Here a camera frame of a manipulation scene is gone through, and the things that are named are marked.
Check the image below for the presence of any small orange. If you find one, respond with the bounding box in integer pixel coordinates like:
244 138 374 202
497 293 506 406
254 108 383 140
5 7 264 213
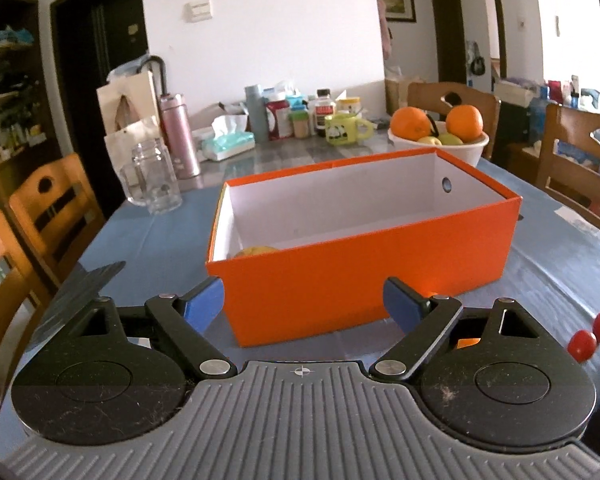
455 338 480 349

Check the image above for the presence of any yellow pear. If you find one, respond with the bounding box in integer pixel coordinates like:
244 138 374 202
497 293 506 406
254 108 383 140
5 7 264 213
234 246 277 258

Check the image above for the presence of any orange cardboard box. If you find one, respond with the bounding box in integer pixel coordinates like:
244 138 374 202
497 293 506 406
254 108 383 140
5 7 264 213
206 148 521 347

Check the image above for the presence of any clear glass jar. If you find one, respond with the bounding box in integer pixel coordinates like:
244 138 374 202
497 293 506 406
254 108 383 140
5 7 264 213
132 138 182 214

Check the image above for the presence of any wooden chair far left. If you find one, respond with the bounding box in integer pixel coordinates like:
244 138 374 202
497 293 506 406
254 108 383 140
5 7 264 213
7 153 106 286

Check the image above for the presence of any wooden chair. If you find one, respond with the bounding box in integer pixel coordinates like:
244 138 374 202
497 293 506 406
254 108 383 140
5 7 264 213
535 104 600 230
0 210 52 411
406 82 501 159
7 153 106 286

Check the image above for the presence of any white fruit basket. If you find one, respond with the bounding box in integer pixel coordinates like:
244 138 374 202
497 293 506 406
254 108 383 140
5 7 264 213
388 130 490 167

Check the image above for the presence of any wooden chair near left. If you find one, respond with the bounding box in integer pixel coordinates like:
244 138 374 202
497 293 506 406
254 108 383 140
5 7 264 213
0 210 52 411

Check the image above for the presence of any tissue box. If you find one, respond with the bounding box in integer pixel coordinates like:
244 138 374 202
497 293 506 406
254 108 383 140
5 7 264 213
201 115 256 162

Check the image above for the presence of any pink thermos bottle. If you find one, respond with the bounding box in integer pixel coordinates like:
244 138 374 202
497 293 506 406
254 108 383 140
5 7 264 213
159 93 200 180

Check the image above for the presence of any orange in basket left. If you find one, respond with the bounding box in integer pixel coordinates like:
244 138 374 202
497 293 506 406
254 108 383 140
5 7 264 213
390 106 431 141

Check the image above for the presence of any orange in basket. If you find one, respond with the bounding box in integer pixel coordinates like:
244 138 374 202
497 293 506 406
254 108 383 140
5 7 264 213
445 104 483 143
390 106 431 141

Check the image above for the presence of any orange in basket right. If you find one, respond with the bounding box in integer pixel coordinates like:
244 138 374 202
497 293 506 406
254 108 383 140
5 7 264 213
445 104 483 143

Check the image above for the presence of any green panda mug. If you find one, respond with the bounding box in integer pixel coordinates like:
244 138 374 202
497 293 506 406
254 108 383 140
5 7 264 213
325 113 375 146

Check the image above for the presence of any paper shopping bag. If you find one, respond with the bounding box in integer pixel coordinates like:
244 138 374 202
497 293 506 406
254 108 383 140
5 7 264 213
97 70 161 185

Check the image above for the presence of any wooden chair far right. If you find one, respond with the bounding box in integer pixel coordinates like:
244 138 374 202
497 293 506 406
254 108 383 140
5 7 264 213
406 82 501 159

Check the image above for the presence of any grey tall bottle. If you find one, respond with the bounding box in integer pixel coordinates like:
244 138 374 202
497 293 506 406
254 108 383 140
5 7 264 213
245 84 268 143

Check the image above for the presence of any red label jar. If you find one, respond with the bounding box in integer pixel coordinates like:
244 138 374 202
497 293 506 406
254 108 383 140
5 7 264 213
265 100 294 140

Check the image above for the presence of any wooden chair near right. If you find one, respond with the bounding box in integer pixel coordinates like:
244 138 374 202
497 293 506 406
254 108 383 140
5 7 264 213
535 104 600 230

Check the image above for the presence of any dark lid medicine bottle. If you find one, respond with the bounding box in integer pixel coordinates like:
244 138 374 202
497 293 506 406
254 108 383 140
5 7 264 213
314 89 336 138

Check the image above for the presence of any wooden bookshelf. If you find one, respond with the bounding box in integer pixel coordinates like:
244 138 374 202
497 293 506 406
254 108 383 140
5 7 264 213
0 0 61 208

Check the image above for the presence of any white wall switch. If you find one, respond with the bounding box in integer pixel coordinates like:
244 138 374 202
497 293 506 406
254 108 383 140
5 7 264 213
185 0 213 23

